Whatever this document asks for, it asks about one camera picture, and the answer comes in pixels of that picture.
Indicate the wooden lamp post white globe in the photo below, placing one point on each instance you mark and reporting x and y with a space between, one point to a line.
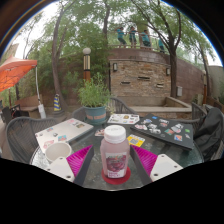
86 65

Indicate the silver laptop with stickers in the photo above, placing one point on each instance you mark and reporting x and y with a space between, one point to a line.
63 131

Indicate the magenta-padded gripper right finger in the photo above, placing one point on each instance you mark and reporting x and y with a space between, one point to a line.
166 166

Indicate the white sticker sheet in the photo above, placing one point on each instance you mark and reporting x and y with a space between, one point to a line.
123 118

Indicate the dark wicker chair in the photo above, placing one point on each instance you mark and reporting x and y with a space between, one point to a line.
8 114

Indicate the orange canopy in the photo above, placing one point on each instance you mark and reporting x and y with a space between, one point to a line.
15 71

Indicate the white ceramic mug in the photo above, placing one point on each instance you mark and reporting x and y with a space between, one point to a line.
58 151

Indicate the pink juice bottle white cap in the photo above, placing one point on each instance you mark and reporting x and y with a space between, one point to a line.
115 153

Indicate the yellow card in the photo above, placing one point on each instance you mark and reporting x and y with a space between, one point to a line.
136 140

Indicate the blue yellow striped bollard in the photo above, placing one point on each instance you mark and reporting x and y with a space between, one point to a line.
57 103

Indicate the green plant in teal pot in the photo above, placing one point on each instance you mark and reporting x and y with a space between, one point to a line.
94 93

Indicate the white canopy leg weight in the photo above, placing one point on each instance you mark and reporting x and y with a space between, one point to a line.
42 111

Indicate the person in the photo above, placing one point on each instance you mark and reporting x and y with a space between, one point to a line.
120 36
132 35
145 38
161 44

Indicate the black laptop with stickers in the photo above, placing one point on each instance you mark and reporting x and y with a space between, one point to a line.
163 130

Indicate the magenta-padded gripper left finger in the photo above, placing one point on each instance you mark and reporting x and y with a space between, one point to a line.
60 168

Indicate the flat round red coaster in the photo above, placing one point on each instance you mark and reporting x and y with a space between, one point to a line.
115 181

